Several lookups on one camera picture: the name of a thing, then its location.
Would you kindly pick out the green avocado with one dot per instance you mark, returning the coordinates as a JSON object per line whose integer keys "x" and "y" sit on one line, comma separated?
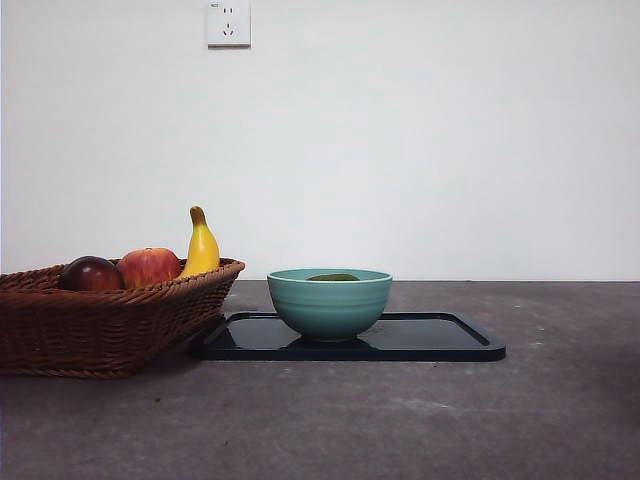
{"x": 332, "y": 277}

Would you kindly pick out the teal ceramic bowl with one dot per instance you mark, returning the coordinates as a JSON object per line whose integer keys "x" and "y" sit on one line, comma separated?
{"x": 330, "y": 310}

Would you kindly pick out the yellow banana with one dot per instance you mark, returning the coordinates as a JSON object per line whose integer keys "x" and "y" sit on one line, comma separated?
{"x": 202, "y": 250}

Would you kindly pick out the black rectangular tray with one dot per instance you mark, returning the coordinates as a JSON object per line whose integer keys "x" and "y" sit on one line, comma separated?
{"x": 425, "y": 346}

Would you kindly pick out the red yellow apple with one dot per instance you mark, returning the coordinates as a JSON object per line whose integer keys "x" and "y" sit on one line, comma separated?
{"x": 147, "y": 267}

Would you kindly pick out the dark red plum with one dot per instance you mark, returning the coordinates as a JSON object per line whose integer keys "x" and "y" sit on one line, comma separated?
{"x": 92, "y": 275}

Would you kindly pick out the brown woven wicker basket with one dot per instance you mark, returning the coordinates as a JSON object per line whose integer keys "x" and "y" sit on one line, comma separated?
{"x": 100, "y": 330}

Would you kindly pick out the white wall power socket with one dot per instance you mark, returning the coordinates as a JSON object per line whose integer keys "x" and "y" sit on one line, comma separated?
{"x": 229, "y": 25}

